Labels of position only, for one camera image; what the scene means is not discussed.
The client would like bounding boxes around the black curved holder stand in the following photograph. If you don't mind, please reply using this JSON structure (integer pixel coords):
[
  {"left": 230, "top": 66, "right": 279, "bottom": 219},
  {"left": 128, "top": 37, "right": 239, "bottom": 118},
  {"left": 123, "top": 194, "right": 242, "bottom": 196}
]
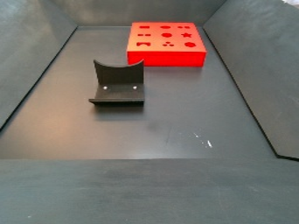
[{"left": 88, "top": 60, "right": 146, "bottom": 105}]

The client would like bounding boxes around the red shape sorter block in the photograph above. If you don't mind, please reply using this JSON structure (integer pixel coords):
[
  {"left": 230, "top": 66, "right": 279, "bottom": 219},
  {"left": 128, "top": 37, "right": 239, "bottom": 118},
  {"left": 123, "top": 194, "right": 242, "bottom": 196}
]
[{"left": 126, "top": 22, "right": 207, "bottom": 67}]

